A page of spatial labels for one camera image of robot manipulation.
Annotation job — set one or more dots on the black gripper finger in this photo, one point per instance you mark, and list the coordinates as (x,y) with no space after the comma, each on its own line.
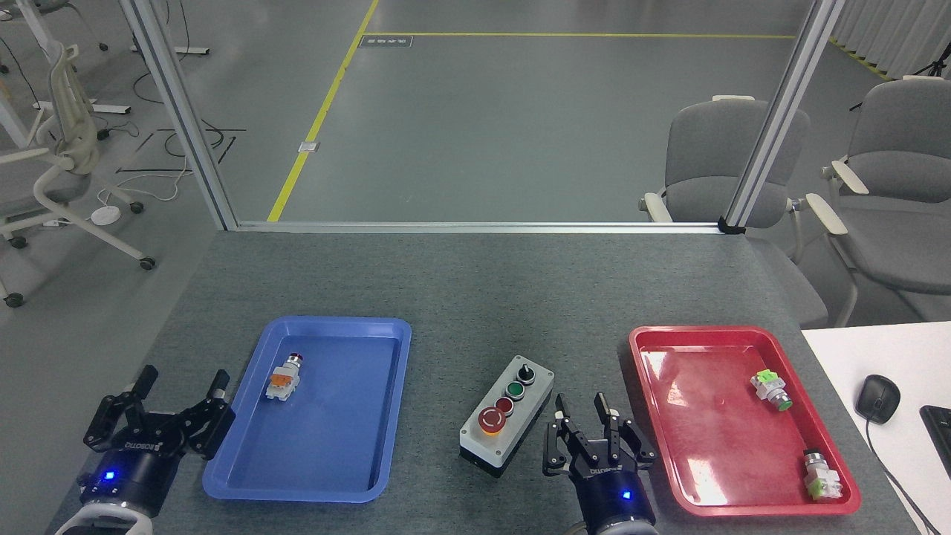
(111,416)
(212,423)
(561,446)
(631,442)

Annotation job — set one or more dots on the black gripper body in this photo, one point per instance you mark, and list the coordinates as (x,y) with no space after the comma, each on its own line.
(137,472)
(613,494)

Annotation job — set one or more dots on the grey control box with buttons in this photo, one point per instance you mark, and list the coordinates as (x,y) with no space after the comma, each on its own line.
(513,431)

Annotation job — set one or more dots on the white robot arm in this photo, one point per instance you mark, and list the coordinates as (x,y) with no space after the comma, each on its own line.
(100,520)
(620,531)

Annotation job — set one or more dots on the red push button orange block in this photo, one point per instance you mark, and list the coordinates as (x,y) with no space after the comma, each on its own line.
(284,377)

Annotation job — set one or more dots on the red plastic tray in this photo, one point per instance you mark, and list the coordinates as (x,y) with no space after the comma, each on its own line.
(713,446)

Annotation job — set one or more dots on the blue plastic tray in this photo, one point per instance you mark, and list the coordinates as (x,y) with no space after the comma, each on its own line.
(327,446)

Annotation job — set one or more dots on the white round floor device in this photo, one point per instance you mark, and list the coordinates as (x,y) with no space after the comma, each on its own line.
(105,215)

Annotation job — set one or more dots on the white desk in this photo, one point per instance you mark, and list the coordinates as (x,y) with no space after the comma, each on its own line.
(839,357)

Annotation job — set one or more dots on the black computer mouse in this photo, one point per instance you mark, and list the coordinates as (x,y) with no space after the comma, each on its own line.
(877,399)

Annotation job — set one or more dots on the white mesh office chair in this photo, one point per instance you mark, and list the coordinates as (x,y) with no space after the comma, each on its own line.
(63,160)

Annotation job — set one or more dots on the silver floor socket plate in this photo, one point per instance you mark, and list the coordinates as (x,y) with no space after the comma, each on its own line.
(309,146)

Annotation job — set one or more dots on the grey armchair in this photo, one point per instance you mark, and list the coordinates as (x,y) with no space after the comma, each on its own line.
(899,193)
(706,156)

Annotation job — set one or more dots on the black keyboard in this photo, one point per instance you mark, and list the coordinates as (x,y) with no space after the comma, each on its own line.
(939,438)

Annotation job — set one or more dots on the dark floor sign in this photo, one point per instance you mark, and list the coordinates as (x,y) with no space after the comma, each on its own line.
(386,41)

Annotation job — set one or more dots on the black tripod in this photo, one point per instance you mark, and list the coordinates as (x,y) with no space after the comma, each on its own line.
(935,68)

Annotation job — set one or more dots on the green push button switch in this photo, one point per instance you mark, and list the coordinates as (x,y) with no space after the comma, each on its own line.
(821,479)
(769,388)

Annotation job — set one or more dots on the silver aluminium rail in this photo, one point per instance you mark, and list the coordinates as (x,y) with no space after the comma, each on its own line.
(475,227)

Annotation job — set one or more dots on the white desk frame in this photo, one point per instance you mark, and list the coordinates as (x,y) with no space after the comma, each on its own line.
(104,108)

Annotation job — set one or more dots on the silver aluminium post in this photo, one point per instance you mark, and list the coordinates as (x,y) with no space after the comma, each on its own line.
(780,111)
(178,111)

